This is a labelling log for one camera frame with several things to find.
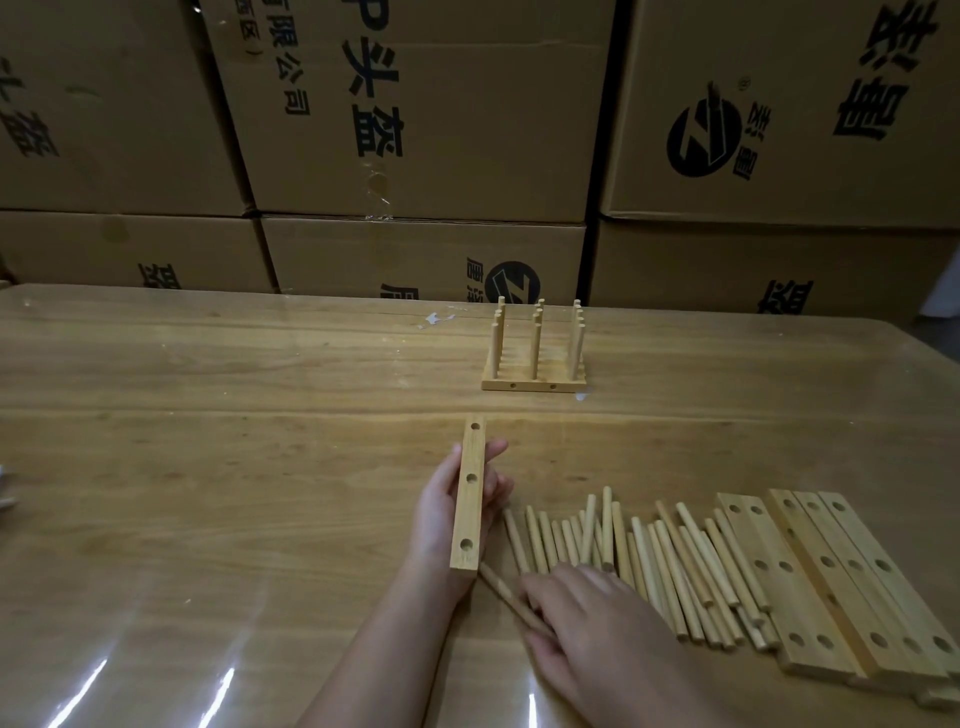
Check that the person's left hand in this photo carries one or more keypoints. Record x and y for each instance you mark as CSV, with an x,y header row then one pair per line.
x,y
429,525

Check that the person's right hand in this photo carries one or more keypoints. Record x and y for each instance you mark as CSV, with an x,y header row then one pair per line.
x,y
615,660

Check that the person's left middle finger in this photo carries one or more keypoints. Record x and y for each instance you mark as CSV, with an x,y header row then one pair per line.
x,y
498,495

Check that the person's left thumb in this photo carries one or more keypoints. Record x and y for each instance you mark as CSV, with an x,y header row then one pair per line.
x,y
442,472

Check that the person's right thumb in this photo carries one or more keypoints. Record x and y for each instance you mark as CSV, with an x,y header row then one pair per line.
x,y
547,664

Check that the wooden bar with holes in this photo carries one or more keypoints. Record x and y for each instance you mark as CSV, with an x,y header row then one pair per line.
x,y
802,600
469,502
840,592
757,577
870,592
904,585

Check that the single wooden dowel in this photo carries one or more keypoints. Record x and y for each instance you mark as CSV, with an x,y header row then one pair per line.
x,y
501,589

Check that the person's left forearm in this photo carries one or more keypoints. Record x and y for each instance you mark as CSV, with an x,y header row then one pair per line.
x,y
390,660

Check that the assembled wooden peg rack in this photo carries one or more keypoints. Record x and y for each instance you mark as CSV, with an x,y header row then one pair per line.
x,y
534,375

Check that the pile of wooden rods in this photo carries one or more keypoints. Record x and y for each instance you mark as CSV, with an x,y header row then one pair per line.
x,y
660,570

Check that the white paper scrap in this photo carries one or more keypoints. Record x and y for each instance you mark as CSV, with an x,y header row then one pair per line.
x,y
441,319

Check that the stack of printed cardboard boxes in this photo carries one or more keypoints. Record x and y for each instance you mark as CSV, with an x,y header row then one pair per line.
x,y
450,112

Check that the white object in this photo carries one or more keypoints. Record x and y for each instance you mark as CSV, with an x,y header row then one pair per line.
x,y
943,289

